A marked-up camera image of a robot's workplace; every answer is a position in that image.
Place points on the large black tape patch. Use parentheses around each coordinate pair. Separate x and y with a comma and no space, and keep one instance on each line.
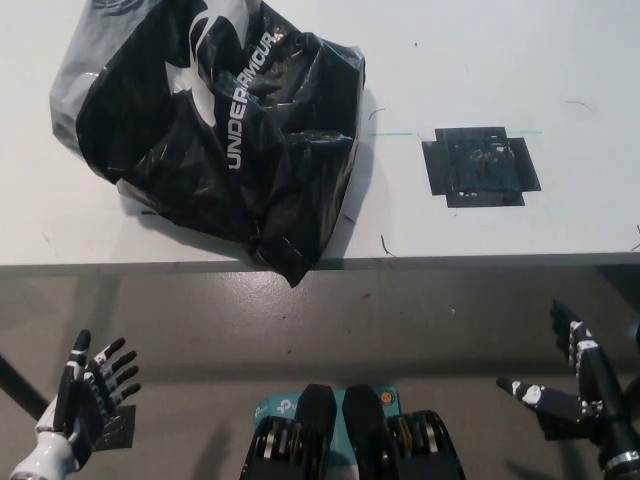
(480,170)

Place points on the black table leg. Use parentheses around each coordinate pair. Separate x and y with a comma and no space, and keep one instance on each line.
(22,387)

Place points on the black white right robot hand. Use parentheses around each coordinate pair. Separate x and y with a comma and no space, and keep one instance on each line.
(600,390)

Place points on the black floor tape patch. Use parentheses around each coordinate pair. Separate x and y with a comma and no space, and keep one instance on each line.
(122,425)
(555,435)

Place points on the teal router box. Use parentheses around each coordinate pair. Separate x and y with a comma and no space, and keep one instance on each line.
(277,402)

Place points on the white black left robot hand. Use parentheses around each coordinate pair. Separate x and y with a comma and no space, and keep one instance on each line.
(75,400)

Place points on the black plastic shopping bag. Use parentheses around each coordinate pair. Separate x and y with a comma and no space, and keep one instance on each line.
(280,150)

